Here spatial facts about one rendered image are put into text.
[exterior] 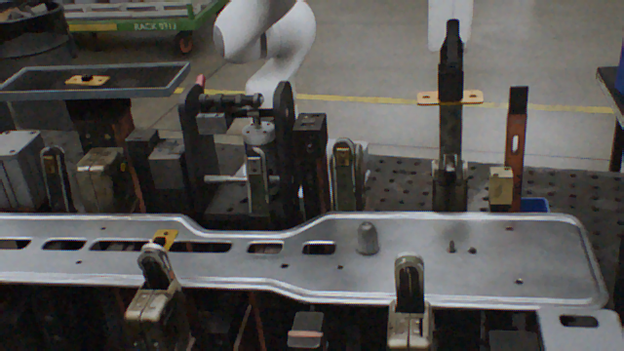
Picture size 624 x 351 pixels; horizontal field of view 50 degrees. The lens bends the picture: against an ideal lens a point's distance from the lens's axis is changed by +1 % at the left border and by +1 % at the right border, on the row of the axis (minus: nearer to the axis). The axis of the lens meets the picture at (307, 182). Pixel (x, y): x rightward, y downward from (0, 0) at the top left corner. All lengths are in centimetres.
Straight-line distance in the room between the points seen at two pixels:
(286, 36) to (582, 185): 83
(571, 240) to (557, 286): 11
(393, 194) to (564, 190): 42
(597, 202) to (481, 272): 79
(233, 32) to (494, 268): 77
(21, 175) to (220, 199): 36
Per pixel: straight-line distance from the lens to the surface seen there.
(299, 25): 152
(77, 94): 137
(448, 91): 88
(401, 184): 178
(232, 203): 126
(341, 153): 113
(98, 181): 125
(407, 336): 83
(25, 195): 134
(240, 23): 145
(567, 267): 103
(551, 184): 182
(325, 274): 100
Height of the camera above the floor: 162
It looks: 30 degrees down
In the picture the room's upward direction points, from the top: 6 degrees counter-clockwise
